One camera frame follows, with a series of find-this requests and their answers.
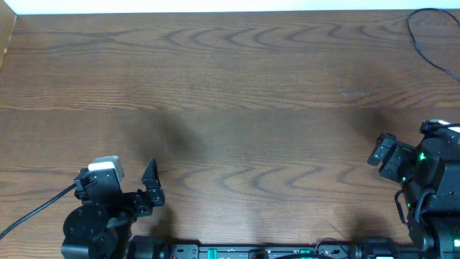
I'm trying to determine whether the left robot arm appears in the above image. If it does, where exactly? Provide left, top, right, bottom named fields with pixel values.
left=61, top=155, right=171, bottom=259

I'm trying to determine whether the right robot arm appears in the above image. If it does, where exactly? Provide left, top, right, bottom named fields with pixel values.
left=367, top=129, right=459, bottom=258

